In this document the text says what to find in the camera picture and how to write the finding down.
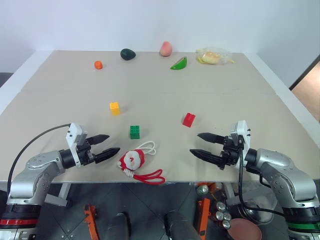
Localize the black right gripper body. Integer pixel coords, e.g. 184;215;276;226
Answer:
217;135;245;172

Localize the Santa Claus plush ornament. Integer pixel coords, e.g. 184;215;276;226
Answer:
116;140;167;186

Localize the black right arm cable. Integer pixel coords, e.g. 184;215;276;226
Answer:
237;147;286;219

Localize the clear bag of toy food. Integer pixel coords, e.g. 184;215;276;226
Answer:
195;46;236;66

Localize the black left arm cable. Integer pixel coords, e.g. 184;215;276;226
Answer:
6;123;72;199

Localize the pink toy peach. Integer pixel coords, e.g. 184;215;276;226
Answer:
159;41;173;58

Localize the green toy block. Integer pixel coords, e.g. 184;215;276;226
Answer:
129;125;142;140

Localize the red toy block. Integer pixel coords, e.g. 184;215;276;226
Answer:
181;112;197;128

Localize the orange and black clamp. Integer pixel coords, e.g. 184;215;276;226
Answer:
194;198;211;240
83;203;101;240

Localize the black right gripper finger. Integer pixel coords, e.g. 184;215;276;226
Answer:
189;148;223;167
196;132;226;146

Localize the dark green toy avocado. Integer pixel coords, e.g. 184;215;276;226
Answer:
120;48;137;61

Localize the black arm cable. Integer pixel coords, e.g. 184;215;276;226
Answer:
6;123;72;199
237;147;286;219

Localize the green drink can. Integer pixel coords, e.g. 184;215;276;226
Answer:
195;184;210;196

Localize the beige cardboard table mat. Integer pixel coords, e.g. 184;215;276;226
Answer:
0;90;320;184
20;49;276;95

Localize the orange drink can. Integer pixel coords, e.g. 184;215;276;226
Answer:
207;182;224;201

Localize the brown wooden door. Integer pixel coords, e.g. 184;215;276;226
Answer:
288;53;320;121

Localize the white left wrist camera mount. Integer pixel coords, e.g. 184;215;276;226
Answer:
65;122;89;169

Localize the grey table leg bracket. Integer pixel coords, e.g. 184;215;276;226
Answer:
223;183;245;209
44;182;72;207

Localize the dark rounded shape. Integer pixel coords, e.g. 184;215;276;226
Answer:
163;210;199;240

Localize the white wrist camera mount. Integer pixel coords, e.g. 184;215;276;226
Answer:
229;120;252;169
65;122;89;169

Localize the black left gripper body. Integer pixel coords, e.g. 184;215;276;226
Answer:
76;137;97;167

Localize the brown round bowl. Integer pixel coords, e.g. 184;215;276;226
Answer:
227;217;263;240

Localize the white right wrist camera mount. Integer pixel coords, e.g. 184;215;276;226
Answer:
229;120;252;169

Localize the green toy melon slice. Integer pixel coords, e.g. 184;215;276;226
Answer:
169;56;189;71

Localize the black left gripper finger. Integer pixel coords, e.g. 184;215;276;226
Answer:
86;134;110;147
94;147;121;165

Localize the yellow toy block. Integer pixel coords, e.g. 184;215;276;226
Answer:
109;101;121;117

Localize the clear glass bowl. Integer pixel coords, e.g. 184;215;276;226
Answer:
240;191;276;225

